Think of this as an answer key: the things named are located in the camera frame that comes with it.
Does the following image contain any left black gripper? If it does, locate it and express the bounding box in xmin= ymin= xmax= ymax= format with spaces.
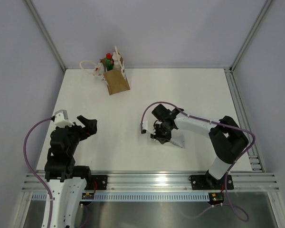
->
xmin=61 ymin=115 xmax=97 ymax=155

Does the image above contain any silver squeeze tube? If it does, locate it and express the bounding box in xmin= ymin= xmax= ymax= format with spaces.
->
xmin=148 ymin=133 xmax=186 ymax=149

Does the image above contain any green dish soap bottle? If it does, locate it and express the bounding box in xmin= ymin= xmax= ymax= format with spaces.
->
xmin=105 ymin=53 xmax=114 ymax=71

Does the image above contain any beige pump bottle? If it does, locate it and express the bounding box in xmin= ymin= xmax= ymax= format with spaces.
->
xmin=112 ymin=51 xmax=122 ymax=71

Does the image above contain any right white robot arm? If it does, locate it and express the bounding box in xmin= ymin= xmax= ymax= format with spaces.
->
xmin=150 ymin=104 xmax=248 ymax=190

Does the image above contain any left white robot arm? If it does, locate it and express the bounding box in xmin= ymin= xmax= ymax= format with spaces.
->
xmin=44 ymin=115 xmax=97 ymax=228

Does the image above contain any burlap watermelon canvas bag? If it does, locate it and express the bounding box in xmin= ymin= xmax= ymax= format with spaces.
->
xmin=79 ymin=46 xmax=130 ymax=95

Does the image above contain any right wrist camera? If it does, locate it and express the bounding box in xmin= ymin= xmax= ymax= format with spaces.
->
xmin=140 ymin=121 xmax=149 ymax=134

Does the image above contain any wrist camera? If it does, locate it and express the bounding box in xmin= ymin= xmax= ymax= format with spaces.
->
xmin=51 ymin=109 xmax=75 ymax=128
xmin=140 ymin=121 xmax=149 ymax=134

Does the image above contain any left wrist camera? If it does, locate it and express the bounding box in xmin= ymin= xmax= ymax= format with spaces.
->
xmin=51 ymin=109 xmax=75 ymax=128

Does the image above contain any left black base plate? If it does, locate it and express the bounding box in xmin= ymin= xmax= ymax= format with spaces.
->
xmin=85 ymin=175 xmax=108 ymax=190

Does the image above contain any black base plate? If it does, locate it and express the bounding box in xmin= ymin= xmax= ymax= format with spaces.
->
xmin=189 ymin=174 xmax=234 ymax=190
xmin=85 ymin=175 xmax=108 ymax=190

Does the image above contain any aluminium mounting rail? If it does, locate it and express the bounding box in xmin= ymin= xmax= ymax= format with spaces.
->
xmin=22 ymin=172 xmax=280 ymax=192

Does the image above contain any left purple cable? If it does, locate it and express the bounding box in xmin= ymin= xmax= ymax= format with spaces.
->
xmin=23 ymin=117 xmax=90 ymax=228

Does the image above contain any purple cable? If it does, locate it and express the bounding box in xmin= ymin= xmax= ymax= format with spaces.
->
xmin=23 ymin=117 xmax=90 ymax=228
xmin=140 ymin=101 xmax=256 ymax=223

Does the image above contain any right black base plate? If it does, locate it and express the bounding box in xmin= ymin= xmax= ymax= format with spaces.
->
xmin=189 ymin=174 xmax=234 ymax=190

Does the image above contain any white slotted cable duct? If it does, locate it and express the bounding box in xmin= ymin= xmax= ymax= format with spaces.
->
xmin=31 ymin=192 xmax=225 ymax=200

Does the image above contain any right side aluminium rail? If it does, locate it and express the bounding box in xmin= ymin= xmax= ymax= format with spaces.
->
xmin=224 ymin=68 xmax=265 ymax=172

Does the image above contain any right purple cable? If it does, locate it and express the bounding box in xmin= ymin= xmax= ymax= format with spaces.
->
xmin=140 ymin=101 xmax=256 ymax=223

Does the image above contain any left aluminium frame post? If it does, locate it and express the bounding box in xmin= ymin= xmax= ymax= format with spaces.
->
xmin=23 ymin=0 xmax=67 ymax=73

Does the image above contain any aluminium frame post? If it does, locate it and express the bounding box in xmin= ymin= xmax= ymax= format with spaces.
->
xmin=229 ymin=0 xmax=274 ymax=73
xmin=23 ymin=0 xmax=67 ymax=73

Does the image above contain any right aluminium frame post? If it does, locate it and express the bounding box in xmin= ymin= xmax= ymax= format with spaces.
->
xmin=229 ymin=0 xmax=274 ymax=73

